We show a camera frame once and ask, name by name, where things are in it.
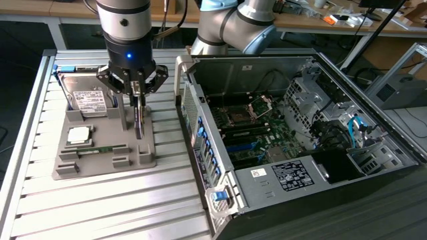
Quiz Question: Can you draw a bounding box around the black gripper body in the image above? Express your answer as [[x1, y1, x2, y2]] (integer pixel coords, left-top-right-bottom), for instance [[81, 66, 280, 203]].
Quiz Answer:
[[103, 36, 157, 82]]

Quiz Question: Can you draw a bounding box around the black Nvidia graphics card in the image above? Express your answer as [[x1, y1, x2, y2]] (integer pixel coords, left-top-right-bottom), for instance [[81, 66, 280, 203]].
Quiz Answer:
[[131, 81, 149, 141]]

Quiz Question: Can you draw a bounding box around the hard disk in blue carrier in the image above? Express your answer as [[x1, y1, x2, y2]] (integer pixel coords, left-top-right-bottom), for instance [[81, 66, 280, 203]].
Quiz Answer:
[[52, 64, 116, 118]]

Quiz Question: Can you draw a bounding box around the grey plastic parts rack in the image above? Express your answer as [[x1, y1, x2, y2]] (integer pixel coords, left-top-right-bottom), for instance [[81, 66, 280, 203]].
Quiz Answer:
[[51, 82, 157, 181]]

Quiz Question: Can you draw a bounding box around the brown cardboard box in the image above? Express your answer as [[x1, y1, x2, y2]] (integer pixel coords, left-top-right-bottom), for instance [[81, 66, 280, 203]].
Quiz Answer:
[[149, 0, 177, 15]]

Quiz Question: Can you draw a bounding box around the silver CPU chip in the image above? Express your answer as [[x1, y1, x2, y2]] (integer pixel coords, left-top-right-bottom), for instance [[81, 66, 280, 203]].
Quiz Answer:
[[65, 126, 93, 146]]

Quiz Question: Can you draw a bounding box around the green RAM stick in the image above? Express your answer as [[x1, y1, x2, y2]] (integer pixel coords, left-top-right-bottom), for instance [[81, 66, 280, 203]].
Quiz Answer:
[[76, 146, 115, 154]]

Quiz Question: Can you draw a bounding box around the CPU socket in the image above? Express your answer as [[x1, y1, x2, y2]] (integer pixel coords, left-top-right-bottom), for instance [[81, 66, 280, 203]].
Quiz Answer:
[[225, 104, 257, 125]]

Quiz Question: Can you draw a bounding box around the black RAM slot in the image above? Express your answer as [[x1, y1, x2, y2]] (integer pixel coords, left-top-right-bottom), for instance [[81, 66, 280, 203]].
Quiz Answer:
[[223, 129, 272, 141], [219, 124, 271, 135]]

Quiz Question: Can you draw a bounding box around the metal socket cover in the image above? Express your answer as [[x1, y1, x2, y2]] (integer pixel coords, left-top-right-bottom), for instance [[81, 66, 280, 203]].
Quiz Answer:
[[248, 94, 276, 118]]

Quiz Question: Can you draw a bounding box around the wooden desk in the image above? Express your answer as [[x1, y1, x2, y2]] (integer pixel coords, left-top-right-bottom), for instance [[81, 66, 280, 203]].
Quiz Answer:
[[0, 0, 201, 50], [275, 0, 427, 63]]

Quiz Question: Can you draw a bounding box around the blue expansion slot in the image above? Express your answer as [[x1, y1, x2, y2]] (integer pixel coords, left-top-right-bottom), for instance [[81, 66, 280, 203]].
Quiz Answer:
[[225, 142, 256, 152]]

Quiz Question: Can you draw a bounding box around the green motherboard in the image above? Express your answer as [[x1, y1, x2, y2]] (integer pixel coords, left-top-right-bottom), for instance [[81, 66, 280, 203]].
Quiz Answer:
[[208, 99, 308, 171]]

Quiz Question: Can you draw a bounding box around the black expansion slot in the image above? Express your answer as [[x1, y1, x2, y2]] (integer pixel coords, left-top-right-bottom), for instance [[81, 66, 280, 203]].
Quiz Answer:
[[229, 149, 264, 169]]

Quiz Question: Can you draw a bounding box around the perforated metal drive cage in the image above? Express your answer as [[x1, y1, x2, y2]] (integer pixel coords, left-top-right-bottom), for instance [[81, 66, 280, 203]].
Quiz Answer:
[[283, 74, 335, 133]]

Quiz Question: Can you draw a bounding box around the grey chipset heatsink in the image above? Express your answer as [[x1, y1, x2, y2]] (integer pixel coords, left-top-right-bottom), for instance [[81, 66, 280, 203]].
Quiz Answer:
[[265, 146, 291, 163]]

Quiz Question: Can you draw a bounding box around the grey metal device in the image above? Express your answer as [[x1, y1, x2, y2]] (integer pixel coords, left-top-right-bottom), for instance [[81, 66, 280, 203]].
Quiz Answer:
[[281, 0, 303, 15]]

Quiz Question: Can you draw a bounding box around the grey power supply unit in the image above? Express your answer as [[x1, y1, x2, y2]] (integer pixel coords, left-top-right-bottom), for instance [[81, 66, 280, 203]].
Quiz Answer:
[[232, 156, 331, 208]]

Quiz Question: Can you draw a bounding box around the orange and black box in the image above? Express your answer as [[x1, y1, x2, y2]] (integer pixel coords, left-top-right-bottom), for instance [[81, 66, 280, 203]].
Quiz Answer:
[[323, 13, 349, 26]]

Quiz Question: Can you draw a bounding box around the white tape roll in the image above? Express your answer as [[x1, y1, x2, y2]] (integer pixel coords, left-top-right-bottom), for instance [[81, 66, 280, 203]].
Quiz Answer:
[[345, 13, 373, 28]]

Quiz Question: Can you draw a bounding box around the black stand pole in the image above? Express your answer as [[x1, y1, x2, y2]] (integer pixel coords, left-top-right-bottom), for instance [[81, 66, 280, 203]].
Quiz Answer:
[[339, 0, 410, 73]]

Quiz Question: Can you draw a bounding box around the black monitor stand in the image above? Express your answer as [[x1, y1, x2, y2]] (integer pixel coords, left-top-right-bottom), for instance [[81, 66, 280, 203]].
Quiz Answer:
[[357, 0, 383, 21]]

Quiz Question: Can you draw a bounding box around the grey disk bay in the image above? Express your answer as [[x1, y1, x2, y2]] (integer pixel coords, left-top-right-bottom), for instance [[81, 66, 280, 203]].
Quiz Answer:
[[345, 141, 401, 176]]

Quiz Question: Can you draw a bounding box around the open black PC case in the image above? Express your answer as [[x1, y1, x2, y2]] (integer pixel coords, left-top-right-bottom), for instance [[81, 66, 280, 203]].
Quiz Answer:
[[173, 47, 427, 240]]

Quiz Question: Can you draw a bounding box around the grey computer tower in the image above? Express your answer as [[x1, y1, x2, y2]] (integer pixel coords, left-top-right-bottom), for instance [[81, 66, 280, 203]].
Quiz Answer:
[[364, 72, 427, 111]]

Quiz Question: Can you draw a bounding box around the folded brown cardboard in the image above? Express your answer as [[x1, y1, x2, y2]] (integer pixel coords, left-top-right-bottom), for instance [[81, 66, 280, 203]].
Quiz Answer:
[[403, 2, 427, 25]]

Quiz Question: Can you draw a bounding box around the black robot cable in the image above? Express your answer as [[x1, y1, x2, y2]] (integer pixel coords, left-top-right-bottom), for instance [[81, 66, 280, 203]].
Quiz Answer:
[[155, 0, 188, 48]]

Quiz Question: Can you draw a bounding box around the black looped wire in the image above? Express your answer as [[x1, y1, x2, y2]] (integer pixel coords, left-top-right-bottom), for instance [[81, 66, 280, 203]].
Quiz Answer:
[[256, 69, 291, 93]]

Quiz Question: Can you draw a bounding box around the light blue wire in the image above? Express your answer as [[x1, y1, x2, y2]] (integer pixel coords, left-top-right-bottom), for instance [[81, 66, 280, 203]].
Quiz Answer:
[[345, 113, 369, 148]]

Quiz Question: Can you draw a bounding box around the aluminium profile frame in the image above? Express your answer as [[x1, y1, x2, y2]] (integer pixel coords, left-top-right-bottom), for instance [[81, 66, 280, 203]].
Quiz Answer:
[[385, 41, 427, 76]]

